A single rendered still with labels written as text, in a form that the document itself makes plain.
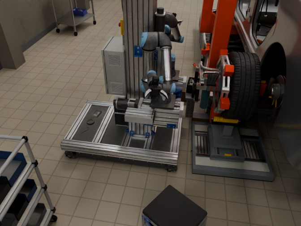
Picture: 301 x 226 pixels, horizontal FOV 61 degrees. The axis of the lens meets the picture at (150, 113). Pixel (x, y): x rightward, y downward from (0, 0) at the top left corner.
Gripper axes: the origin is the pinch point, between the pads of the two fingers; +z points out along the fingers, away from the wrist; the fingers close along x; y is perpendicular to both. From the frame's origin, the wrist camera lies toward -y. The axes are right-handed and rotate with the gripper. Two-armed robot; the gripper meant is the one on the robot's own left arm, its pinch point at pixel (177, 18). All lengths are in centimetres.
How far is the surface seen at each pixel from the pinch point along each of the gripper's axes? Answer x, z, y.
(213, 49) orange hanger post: 54, -26, 12
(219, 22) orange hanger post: 51, -26, -17
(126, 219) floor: 41, -183, 120
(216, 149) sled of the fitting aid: 95, -80, 95
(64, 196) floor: -25, -187, 129
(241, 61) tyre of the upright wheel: 84, -66, -4
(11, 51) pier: -268, -12, 128
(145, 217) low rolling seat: 59, -190, 88
